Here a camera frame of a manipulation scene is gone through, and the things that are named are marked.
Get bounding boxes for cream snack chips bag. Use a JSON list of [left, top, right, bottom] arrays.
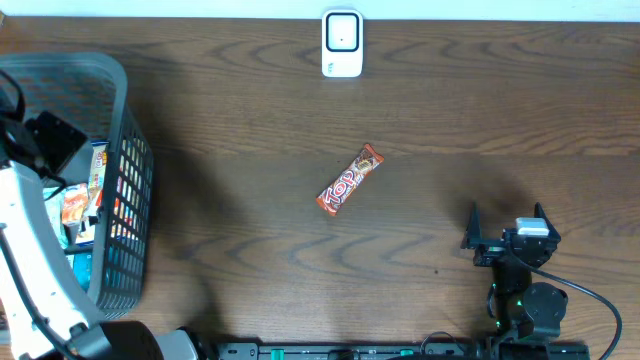
[[75, 142, 108, 246]]

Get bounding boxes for blue Listerine mouthwash bottle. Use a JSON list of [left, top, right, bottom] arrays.
[[72, 253, 93, 292]]

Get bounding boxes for grey plastic shopping basket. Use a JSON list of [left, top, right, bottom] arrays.
[[1, 53, 154, 320]]

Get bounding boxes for orange Top chocolate bar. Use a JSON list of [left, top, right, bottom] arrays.
[[316, 144, 384, 216]]

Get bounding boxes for white barcode scanner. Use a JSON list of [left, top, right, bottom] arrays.
[[321, 9, 364, 78]]

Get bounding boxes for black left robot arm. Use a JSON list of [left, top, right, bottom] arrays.
[[1, 53, 204, 359]]

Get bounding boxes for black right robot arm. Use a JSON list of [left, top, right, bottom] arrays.
[[461, 204, 568, 341]]

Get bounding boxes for orange snack packet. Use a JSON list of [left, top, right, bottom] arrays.
[[61, 183, 89, 226]]

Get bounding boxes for mint green wipes pack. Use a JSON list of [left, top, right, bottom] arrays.
[[43, 188, 69, 249]]

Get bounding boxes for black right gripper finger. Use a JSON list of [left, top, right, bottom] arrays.
[[534, 202, 560, 240], [464, 202, 481, 241]]

